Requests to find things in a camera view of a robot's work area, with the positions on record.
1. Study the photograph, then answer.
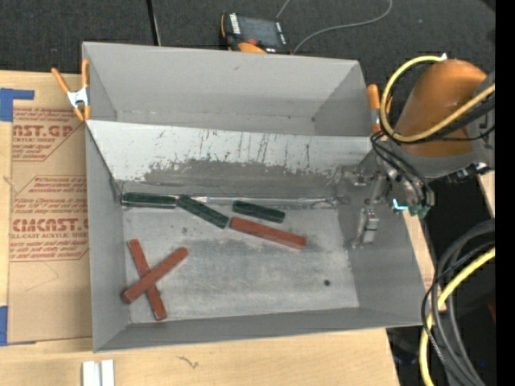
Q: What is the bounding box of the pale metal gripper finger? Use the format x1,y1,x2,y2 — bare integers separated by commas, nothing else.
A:
347,207,381,251
341,167,369,188

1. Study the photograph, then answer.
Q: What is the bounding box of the brown cardboard board, red print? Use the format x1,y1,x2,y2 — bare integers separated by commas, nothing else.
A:
0,69,95,347

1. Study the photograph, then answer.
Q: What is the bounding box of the dark green flat block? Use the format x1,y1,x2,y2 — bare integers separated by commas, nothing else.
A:
121,191,179,209
176,195,230,230
232,199,286,224

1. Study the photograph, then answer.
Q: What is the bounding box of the red-brown flat block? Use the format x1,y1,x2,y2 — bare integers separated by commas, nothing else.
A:
127,238,168,322
229,216,308,252
121,246,190,306

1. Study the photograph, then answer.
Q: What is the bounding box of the grey metal bin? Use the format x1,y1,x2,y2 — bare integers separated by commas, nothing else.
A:
81,41,428,354

